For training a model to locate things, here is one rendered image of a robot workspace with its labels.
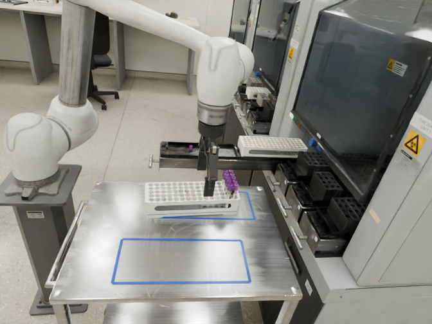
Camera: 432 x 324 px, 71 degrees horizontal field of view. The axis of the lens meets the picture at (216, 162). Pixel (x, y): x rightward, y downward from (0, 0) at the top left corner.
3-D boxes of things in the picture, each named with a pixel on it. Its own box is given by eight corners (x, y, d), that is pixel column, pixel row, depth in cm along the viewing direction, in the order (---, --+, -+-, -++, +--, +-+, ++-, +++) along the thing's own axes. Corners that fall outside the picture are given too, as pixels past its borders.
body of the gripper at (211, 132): (197, 112, 86) (194, 141, 90) (200, 126, 79) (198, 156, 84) (222, 114, 87) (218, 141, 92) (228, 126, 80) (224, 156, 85)
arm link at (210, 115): (200, 106, 75) (198, 127, 78) (234, 107, 77) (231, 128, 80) (195, 93, 83) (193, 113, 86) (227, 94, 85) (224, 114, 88)
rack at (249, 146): (296, 149, 145) (299, 138, 141) (304, 161, 136) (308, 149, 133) (236, 147, 139) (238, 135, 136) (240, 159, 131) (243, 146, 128)
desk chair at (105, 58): (69, 114, 325) (53, 6, 269) (63, 92, 371) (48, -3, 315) (125, 109, 351) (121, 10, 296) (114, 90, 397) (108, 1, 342)
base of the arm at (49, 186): (-3, 203, 106) (-7, 190, 103) (23, 168, 124) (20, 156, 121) (53, 203, 109) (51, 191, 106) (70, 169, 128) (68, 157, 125)
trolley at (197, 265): (236, 311, 157) (270, 186, 113) (254, 422, 119) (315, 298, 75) (103, 314, 147) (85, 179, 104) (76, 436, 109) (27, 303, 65)
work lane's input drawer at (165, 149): (298, 159, 150) (303, 144, 146) (309, 175, 139) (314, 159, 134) (150, 155, 138) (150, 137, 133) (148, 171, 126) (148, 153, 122)
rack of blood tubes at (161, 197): (231, 195, 106) (234, 180, 103) (238, 214, 98) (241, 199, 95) (144, 197, 100) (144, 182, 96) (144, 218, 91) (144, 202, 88)
